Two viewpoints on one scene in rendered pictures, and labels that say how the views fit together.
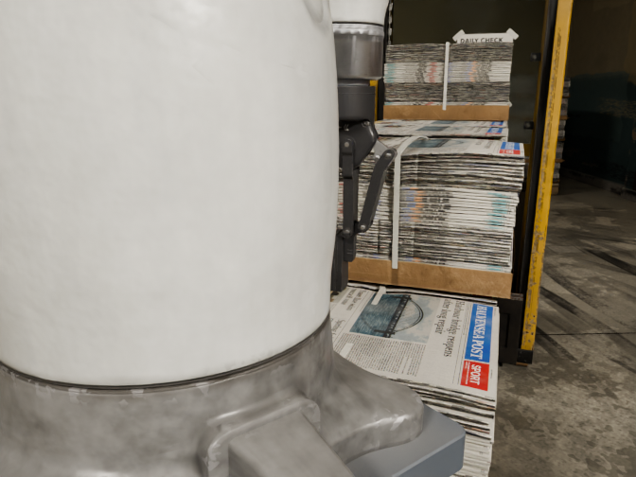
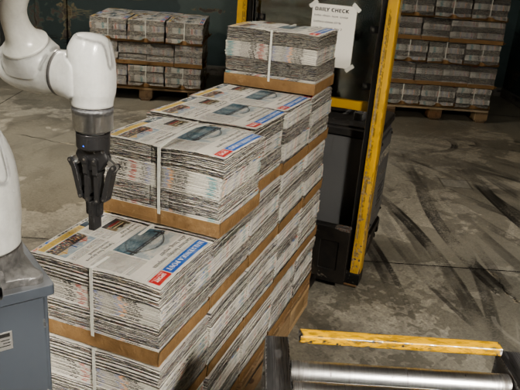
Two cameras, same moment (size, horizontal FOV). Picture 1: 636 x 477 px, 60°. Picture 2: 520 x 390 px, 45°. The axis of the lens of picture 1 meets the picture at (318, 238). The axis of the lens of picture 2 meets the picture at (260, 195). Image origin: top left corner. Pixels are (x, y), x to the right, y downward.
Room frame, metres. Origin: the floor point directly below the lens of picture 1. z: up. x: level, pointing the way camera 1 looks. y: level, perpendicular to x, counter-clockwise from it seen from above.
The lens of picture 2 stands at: (-0.71, -0.43, 1.56)
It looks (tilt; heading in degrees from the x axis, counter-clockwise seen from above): 21 degrees down; 1
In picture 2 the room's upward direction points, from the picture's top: 5 degrees clockwise
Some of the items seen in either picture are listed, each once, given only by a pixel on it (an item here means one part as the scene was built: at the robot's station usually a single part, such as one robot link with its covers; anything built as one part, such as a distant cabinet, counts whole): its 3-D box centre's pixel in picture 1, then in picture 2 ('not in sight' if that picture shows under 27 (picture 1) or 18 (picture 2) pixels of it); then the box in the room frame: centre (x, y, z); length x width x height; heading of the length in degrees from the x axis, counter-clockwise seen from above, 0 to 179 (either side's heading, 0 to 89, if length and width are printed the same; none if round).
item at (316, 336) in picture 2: not in sight; (399, 342); (0.44, -0.73, 0.81); 0.43 x 0.03 x 0.02; 93
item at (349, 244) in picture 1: (357, 240); (102, 206); (0.62, -0.05, 0.99); 0.03 x 0.01 x 0.05; 72
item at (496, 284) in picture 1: (468, 256); (216, 207); (0.97, -0.28, 0.86); 0.29 x 0.16 x 0.04; 161
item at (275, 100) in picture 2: (436, 123); (251, 97); (1.56, -0.33, 1.06); 0.37 x 0.28 x 0.01; 71
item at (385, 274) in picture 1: (410, 250); (183, 200); (1.01, -0.18, 0.86); 0.28 x 0.06 x 0.04; 161
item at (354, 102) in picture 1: (341, 126); (93, 150); (0.62, -0.03, 1.12); 0.08 x 0.07 x 0.09; 72
